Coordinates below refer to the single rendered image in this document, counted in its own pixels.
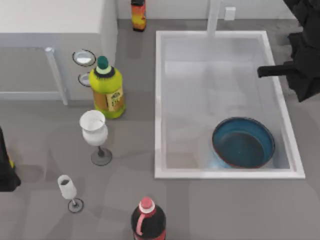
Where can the tall white tap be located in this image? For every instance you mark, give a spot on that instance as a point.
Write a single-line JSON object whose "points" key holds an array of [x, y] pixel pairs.
{"points": [[213, 17]]}

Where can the blue bowl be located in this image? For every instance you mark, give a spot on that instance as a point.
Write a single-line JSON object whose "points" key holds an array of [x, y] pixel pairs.
{"points": [[240, 147]]}

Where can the white sink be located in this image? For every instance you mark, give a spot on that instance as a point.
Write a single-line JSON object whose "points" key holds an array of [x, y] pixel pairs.
{"points": [[160, 100]]}

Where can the orange and black bottle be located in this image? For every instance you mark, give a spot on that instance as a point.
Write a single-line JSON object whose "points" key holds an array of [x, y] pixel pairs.
{"points": [[138, 17]]}

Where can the yellow-green bottle with green cap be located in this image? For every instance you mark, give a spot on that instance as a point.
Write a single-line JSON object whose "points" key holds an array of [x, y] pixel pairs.
{"points": [[107, 92]]}

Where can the wide white goblet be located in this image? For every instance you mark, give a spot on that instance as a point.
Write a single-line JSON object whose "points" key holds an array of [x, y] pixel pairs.
{"points": [[93, 130]]}

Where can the small microwave knob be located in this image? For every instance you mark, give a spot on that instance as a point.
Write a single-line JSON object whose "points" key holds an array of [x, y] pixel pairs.
{"points": [[83, 79]]}

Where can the large microwave knob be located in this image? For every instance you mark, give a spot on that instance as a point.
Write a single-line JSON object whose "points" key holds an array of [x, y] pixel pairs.
{"points": [[83, 58]]}

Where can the dark bottle with red cap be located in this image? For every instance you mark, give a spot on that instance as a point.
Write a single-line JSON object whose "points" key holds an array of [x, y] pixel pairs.
{"points": [[148, 222]]}

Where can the pale microwave oven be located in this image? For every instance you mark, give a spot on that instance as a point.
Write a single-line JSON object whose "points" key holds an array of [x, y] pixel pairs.
{"points": [[82, 22]]}

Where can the small white wine glass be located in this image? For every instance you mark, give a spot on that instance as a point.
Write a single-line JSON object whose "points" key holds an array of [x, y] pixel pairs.
{"points": [[67, 187]]}

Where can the microwave oven glass door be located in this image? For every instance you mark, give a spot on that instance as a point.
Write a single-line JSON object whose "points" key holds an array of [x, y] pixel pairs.
{"points": [[25, 70]]}

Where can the white wall socket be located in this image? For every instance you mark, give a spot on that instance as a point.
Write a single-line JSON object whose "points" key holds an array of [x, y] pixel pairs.
{"points": [[230, 13]]}

